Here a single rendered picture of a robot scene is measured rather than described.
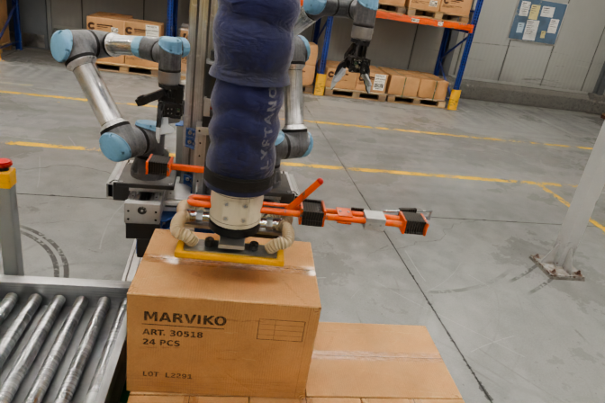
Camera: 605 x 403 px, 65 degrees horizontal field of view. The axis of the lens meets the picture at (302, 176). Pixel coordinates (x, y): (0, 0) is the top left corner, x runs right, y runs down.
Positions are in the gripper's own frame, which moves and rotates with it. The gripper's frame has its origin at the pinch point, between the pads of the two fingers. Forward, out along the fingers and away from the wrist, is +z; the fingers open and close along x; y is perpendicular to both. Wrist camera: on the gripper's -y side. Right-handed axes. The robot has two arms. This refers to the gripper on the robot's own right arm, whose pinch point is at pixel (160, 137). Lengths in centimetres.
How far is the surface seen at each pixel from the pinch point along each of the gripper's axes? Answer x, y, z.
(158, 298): -45, 10, 36
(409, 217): -27, 88, 9
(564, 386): 23, 222, 129
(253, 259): -40, 37, 22
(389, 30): 845, 292, 6
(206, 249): -38.1, 22.4, 21.6
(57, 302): -4, -38, 74
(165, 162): -2.8, 2.3, 8.5
